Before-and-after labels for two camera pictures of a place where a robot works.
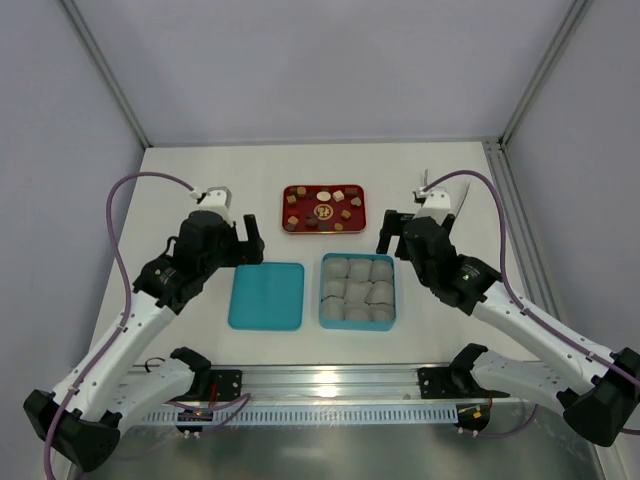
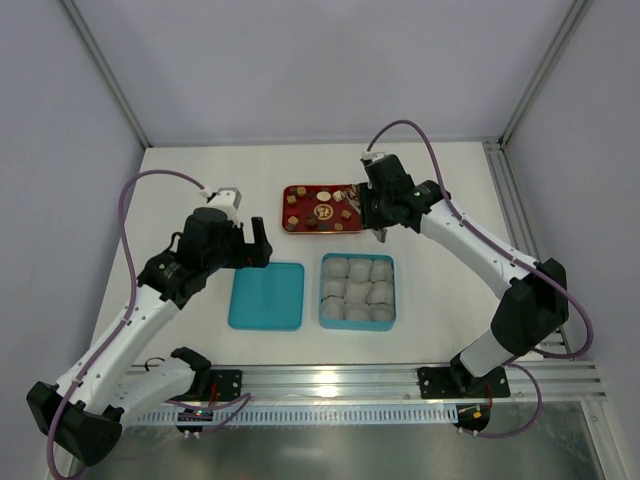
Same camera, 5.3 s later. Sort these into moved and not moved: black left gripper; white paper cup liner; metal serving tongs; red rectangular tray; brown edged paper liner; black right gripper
Moved: black right gripper; metal serving tongs
Not moved: white paper cup liner; black left gripper; brown edged paper liner; red rectangular tray
